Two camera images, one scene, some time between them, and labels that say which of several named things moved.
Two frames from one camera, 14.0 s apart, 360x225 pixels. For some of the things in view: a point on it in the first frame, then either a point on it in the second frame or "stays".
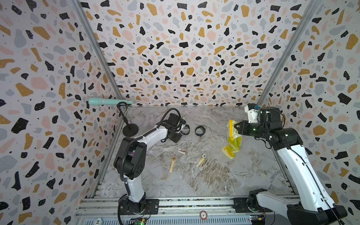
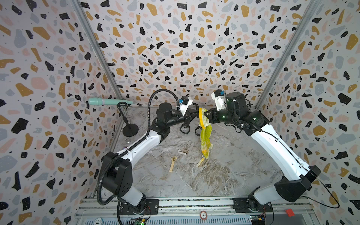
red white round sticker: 203,215 stays
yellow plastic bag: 234,140 → 206,132
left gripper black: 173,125 → 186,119
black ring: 185,130 stays
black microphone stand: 130,130 stays
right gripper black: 244,130 → 214,118
